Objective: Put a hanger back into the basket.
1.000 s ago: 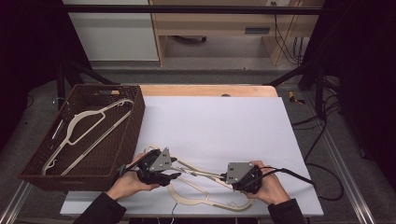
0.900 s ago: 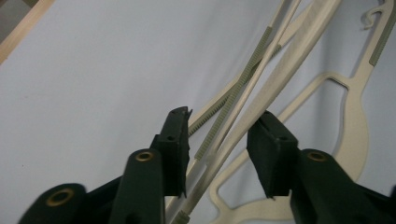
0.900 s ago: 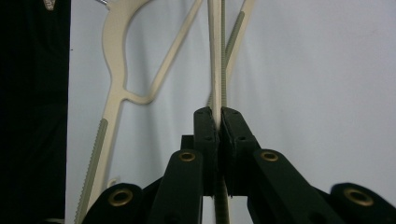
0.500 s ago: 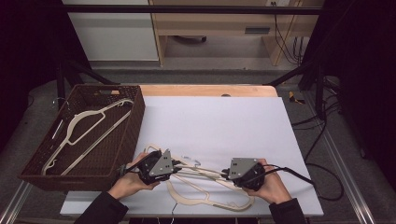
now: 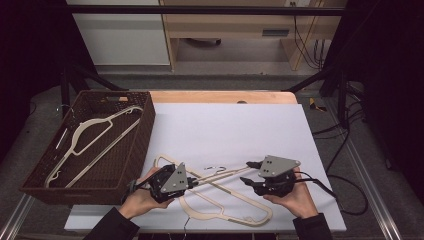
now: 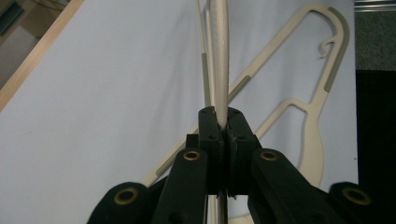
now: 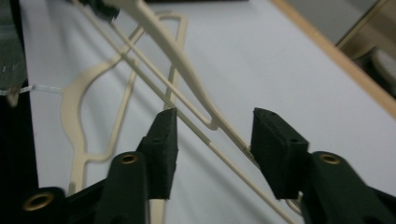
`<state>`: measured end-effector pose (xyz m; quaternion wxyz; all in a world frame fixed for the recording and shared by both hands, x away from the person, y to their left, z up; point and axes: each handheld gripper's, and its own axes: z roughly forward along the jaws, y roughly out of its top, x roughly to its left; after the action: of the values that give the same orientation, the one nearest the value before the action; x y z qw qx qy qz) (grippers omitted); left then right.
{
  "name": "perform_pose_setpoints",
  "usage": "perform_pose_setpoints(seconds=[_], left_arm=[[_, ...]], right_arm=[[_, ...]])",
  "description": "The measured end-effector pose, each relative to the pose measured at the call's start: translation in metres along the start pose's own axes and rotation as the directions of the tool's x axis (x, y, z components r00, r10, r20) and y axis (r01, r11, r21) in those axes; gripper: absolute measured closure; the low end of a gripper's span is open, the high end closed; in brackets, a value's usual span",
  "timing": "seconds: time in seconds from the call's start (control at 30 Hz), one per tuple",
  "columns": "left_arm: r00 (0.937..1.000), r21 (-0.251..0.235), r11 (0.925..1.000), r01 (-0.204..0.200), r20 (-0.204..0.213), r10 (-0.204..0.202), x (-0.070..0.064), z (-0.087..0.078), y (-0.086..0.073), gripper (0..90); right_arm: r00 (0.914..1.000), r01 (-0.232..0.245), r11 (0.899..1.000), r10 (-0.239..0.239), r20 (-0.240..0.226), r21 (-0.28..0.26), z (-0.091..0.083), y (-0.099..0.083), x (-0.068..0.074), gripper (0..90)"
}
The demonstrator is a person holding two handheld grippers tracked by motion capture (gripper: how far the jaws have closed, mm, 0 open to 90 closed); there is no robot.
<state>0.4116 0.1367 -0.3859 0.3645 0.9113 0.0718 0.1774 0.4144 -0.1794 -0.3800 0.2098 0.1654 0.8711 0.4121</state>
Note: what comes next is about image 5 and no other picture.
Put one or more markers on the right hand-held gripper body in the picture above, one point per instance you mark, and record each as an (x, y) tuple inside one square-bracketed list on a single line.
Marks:
[(278, 165)]

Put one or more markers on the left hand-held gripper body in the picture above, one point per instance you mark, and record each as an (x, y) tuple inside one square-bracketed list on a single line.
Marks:
[(175, 181)]

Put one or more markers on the beige plastic clothes hanger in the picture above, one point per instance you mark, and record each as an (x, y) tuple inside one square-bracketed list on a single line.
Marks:
[(216, 179), (240, 197), (100, 117)]

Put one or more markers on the brown woven basket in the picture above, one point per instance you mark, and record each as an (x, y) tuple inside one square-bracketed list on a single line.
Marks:
[(140, 133)]

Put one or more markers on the person's left hand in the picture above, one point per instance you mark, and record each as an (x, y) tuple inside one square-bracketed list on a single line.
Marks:
[(140, 200)]

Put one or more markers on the person's right hand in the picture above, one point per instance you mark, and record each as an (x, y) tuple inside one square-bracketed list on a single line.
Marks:
[(300, 201)]

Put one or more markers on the white table sheet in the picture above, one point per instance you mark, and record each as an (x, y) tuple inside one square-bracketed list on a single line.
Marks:
[(226, 133)]

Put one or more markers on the yellow and black tool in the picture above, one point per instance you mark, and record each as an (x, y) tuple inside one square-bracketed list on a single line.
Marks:
[(314, 105)]

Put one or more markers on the wooden table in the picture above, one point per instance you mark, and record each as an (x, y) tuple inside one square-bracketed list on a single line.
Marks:
[(206, 96)]

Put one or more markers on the light wooden desk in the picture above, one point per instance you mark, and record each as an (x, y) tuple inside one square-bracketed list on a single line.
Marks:
[(233, 25)]

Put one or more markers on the dark curtain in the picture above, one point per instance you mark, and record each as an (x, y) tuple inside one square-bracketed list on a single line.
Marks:
[(393, 83), (30, 60)]

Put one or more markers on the white cabinet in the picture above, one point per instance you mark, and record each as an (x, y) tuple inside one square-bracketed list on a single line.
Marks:
[(123, 40)]

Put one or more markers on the black metal frame leg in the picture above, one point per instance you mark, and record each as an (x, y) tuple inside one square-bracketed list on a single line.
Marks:
[(66, 90), (341, 96)]

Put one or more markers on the silver metal rail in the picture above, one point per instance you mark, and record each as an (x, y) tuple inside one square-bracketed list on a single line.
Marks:
[(15, 218), (370, 186)]

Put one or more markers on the black horizontal frame bar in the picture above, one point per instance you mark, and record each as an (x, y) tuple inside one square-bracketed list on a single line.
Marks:
[(200, 10)]

